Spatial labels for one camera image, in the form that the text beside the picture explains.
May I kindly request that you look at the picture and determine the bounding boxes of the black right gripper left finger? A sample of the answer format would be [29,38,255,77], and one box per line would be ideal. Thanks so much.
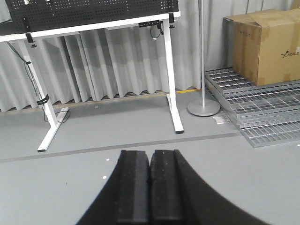
[77,150,149,225]

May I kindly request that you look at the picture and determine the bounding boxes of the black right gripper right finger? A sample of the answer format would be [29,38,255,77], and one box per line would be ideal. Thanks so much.
[150,150,266,225]

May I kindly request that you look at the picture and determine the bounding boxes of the silver floor lamp stand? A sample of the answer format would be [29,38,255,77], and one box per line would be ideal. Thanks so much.
[187,0,220,117]

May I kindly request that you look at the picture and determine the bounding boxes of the stacked metal floor gratings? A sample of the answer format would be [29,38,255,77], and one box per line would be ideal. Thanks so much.
[205,68,300,148]

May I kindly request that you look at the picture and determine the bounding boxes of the grey curtain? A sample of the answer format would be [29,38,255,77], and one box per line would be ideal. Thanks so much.
[0,0,300,113]

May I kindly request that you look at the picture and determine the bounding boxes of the brown cardboard box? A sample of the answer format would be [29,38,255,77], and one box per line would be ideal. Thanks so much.
[225,8,300,86]

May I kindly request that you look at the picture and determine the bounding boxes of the black desk control box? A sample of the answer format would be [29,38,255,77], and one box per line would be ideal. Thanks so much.
[138,20,162,29]

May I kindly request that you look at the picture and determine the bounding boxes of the white standing desk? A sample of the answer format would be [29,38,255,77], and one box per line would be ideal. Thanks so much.
[0,11,185,153]

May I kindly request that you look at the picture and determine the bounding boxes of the black perforated pegboard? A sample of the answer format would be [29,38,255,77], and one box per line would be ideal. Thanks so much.
[6,0,179,32]

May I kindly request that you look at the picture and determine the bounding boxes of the black desk cable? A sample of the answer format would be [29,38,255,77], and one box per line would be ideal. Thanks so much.
[7,42,50,122]

